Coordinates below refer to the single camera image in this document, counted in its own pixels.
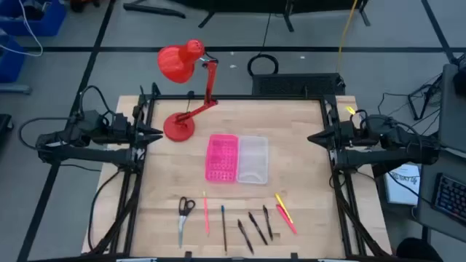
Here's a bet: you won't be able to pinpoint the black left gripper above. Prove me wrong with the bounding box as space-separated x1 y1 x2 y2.
115 121 164 146

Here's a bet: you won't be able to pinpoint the grey flat metal base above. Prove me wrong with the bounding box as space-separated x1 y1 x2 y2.
0 83 33 95

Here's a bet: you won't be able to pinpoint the black arm base cable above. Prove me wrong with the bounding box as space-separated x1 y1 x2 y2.
87 169 123 253

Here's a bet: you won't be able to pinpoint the black partition screen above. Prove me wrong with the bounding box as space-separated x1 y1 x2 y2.
169 0 371 33

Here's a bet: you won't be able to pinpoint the blue plastic bin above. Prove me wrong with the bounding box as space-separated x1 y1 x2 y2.
0 34 27 84
0 0 68 37

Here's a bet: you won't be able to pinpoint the black desk device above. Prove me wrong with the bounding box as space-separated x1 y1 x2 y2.
452 53 466 96

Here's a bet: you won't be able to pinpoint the red desk lamp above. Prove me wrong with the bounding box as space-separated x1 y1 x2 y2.
157 39 219 143

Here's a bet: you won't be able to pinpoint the black wire stand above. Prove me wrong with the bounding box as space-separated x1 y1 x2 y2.
406 72 443 121

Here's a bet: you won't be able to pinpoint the yellow pen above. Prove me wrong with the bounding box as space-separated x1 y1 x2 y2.
274 192 294 225

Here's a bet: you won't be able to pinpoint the white cable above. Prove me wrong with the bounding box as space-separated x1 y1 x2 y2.
0 0 44 58

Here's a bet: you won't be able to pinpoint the black equipment case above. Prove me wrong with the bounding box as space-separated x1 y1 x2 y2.
0 114 15 146

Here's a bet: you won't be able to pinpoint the thin blue-capped pen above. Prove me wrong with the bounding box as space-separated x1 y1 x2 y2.
220 205 229 255

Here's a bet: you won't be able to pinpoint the clear plastic supply box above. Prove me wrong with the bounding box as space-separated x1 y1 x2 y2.
236 135 269 185

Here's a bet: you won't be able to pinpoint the black backlit keyboard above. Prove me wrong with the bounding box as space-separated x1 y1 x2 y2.
432 172 466 225

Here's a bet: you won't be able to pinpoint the white printed booklet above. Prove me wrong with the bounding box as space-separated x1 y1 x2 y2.
384 163 422 207

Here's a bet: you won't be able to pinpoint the black coiled cable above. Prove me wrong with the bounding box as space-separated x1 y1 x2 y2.
246 12 280 77

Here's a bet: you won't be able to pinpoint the pink pen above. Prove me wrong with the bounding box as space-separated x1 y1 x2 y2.
275 204 299 235

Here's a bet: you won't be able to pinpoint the thin pink pencil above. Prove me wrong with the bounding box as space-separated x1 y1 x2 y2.
202 191 211 237

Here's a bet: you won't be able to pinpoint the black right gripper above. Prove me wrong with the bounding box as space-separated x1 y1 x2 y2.
307 119 357 150

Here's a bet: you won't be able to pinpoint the long black bar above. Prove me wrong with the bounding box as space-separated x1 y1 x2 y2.
122 2 186 20

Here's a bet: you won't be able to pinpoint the black aluminium table frame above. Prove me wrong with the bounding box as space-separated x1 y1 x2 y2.
89 82 392 262

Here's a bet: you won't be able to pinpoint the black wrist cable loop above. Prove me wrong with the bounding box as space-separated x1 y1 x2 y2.
77 84 112 121

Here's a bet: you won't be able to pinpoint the grey desk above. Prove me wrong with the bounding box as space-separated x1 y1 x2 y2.
416 147 466 234
438 63 466 154

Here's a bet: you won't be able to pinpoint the black-handled scissors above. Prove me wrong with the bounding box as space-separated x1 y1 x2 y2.
177 196 197 249

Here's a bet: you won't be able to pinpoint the yellow cable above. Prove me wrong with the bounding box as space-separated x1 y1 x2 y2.
335 0 360 74

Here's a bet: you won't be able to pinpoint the black ballpoint pen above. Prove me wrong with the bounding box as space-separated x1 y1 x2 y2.
237 218 255 255
262 205 275 242
248 211 269 246

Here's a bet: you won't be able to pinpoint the black perforated computer case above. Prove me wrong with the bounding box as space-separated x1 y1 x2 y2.
251 72 346 96

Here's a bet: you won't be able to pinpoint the pink plastic basket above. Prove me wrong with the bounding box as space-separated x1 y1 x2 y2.
205 133 240 183

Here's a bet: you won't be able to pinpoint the person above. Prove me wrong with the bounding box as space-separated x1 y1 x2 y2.
395 237 434 262

